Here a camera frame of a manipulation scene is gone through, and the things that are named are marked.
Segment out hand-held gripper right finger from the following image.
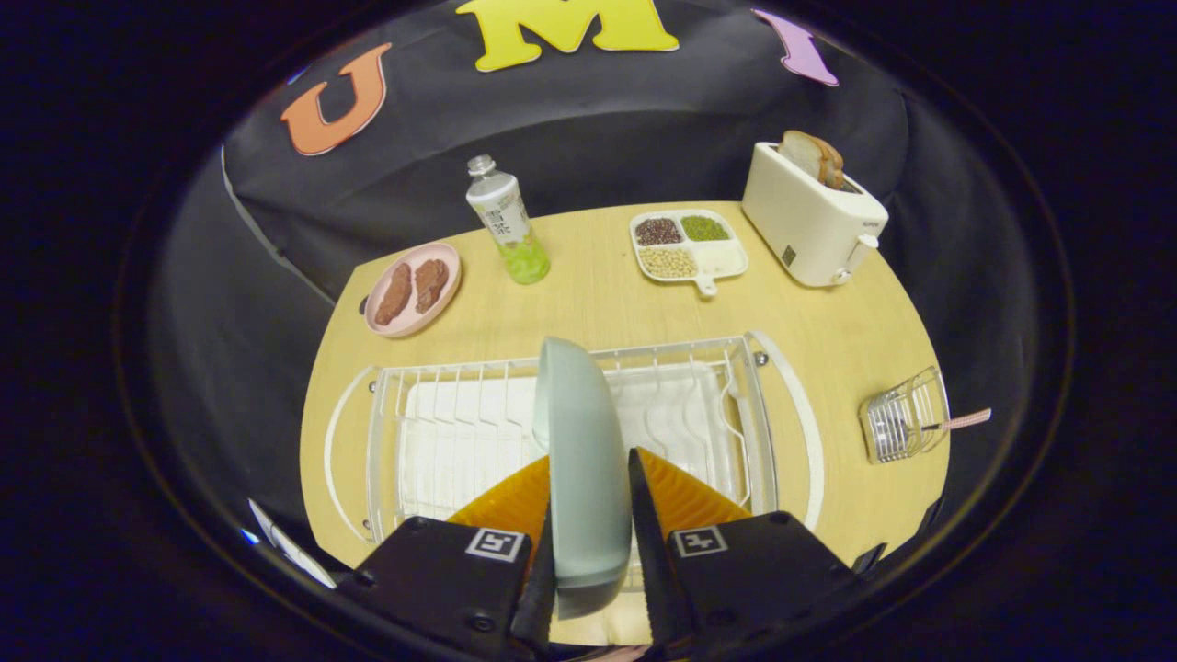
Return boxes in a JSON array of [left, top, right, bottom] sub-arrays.
[[628, 447, 856, 658]]

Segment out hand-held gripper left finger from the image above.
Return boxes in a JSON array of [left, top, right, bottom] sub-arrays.
[[336, 453, 557, 658]]

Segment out light green plate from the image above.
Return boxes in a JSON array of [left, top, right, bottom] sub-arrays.
[[533, 337, 635, 620]]

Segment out white wire dish rack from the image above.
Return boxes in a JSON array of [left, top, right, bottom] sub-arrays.
[[324, 329, 827, 553]]

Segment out metal wire basket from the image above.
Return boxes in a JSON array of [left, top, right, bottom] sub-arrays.
[[859, 366, 951, 464]]

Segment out pink striped handle spoon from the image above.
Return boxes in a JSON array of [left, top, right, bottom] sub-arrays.
[[906, 408, 992, 435]]

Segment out pink plate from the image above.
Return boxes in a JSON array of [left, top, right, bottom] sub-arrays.
[[364, 242, 463, 338]]

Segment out white side desk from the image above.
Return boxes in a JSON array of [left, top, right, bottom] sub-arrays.
[[248, 499, 337, 589]]

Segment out brown meat piece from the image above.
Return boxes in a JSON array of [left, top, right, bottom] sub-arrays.
[[414, 258, 450, 314], [374, 263, 414, 326]]

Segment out yellow soybeans pile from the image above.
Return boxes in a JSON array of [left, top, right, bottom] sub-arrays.
[[639, 246, 697, 280]]

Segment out white divided tray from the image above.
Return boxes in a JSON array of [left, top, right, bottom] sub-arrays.
[[630, 210, 749, 297]]

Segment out white toaster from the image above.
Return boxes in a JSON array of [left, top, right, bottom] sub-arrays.
[[741, 141, 890, 288]]

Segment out plastic green tea bottle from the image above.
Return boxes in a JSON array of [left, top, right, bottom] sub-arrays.
[[465, 154, 552, 285]]

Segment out bread slice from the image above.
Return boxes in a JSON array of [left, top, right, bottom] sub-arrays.
[[811, 136, 845, 191], [778, 130, 826, 182]]

